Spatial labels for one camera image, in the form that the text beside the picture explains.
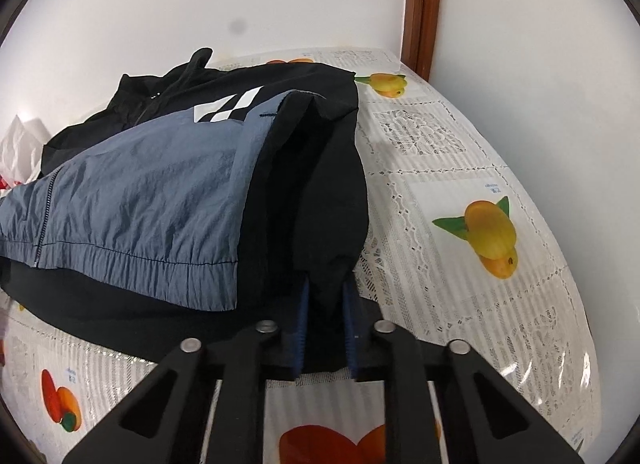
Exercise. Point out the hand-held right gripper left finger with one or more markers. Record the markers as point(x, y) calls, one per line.
point(302, 326)

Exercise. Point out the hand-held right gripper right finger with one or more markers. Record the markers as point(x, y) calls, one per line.
point(350, 331)

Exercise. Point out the black white blue jacket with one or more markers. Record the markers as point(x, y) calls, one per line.
point(160, 204)

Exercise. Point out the fruit print tablecloth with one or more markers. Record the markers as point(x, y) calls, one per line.
point(450, 169)

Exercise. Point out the white plastic bag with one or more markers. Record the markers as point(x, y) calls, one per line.
point(20, 147)

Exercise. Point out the brown wooden door frame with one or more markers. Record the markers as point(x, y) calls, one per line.
point(421, 4)

